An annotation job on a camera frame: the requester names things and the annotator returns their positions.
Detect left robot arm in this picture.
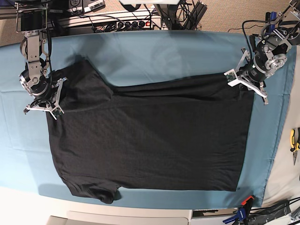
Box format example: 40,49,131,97
236,0,300,105

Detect blue table cloth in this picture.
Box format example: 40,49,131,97
0,31,297,210

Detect black T-shirt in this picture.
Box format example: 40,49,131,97
47,60,254,204

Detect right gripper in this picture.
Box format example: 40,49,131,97
19,70,68,114

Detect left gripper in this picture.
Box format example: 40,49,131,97
236,48,269,105

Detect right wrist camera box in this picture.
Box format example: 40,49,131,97
51,106,64,120

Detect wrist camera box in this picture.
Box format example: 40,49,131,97
51,106,64,120
224,69,239,87

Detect yellow handled pliers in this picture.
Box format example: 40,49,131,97
290,127,300,165

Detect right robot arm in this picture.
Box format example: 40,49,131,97
16,0,67,119

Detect blue black clamp top right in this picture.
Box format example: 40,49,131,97
265,11,277,28

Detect black power strip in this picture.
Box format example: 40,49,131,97
113,20,154,31

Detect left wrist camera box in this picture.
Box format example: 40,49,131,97
224,69,239,87

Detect blue orange clamp bottom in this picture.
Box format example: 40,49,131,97
223,195,255,225

